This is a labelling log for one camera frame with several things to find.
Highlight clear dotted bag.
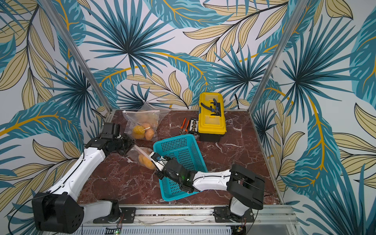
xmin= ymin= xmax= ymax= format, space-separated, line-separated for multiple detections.
xmin=127 ymin=146 xmax=156 ymax=170
xmin=122 ymin=111 xmax=158 ymax=141

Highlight teal plastic basket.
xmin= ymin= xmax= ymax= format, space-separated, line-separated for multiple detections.
xmin=153 ymin=134 xmax=208 ymax=202

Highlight potato orange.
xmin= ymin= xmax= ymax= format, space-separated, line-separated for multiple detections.
xmin=145 ymin=128 xmax=155 ymax=141

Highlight clear zipper bag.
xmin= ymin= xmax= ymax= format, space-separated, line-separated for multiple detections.
xmin=140 ymin=101 xmax=170 ymax=125

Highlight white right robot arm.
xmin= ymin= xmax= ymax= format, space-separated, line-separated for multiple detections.
xmin=151 ymin=154 xmax=265 ymax=216

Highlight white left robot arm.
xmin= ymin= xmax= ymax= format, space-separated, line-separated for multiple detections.
xmin=32 ymin=122 xmax=135 ymax=234

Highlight yellow black toolbox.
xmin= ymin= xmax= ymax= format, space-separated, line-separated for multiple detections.
xmin=198 ymin=92 xmax=227 ymax=143

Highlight orange handled pliers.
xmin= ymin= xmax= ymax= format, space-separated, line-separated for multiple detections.
xmin=179 ymin=118 xmax=190 ymax=135

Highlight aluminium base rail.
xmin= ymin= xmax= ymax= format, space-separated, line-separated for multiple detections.
xmin=75 ymin=205 xmax=303 ymax=235

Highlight aluminium corner post left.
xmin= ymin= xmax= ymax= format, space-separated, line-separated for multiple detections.
xmin=40 ymin=0 xmax=112 ymax=112

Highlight aluminium corner post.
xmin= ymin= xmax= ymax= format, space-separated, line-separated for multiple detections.
xmin=40 ymin=0 xmax=112 ymax=112
xmin=248 ymin=0 xmax=308 ymax=114

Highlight aluminium corner post right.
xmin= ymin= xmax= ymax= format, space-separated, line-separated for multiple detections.
xmin=248 ymin=0 xmax=308 ymax=114

